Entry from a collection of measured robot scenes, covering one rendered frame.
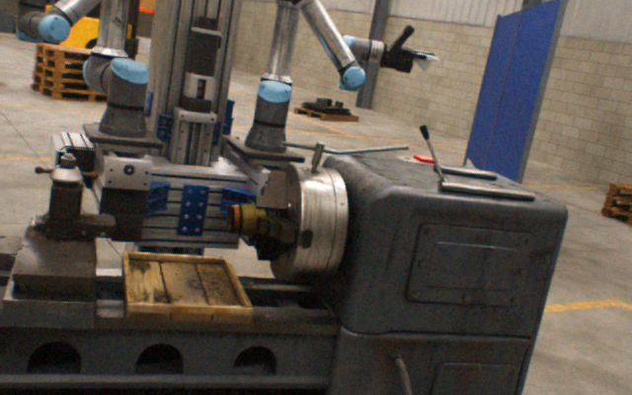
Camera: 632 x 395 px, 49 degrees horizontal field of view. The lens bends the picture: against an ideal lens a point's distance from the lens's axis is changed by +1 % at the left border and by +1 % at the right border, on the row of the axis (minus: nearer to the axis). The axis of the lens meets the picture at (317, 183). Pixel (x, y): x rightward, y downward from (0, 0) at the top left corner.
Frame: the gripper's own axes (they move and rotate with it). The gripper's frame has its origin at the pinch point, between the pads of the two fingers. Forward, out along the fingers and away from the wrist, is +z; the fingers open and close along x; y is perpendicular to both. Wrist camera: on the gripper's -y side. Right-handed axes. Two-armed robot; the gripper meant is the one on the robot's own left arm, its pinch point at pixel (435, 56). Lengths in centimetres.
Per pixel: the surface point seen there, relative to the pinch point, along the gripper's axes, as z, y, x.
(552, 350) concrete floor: 134, 173, -103
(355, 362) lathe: -24, 67, 102
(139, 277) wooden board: -83, 58, 91
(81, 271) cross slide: -92, 46, 112
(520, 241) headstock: 15, 32, 87
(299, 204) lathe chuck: -45, 30, 92
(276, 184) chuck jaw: -52, 30, 79
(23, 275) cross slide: -102, 46, 119
